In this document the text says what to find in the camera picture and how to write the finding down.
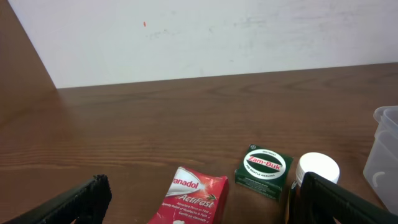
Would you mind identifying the clear plastic container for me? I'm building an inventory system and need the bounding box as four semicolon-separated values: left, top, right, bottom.
363;106;398;215

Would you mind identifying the green Zam-Buk box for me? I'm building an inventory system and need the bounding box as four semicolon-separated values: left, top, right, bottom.
234;144;294;200

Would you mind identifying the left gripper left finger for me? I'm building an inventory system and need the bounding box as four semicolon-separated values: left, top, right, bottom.
6;174;112;224

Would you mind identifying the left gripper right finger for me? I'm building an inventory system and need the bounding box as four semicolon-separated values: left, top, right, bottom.
287;172;397;224

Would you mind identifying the dark bottle white cap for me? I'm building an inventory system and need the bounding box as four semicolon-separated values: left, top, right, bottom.
284;152;340;224

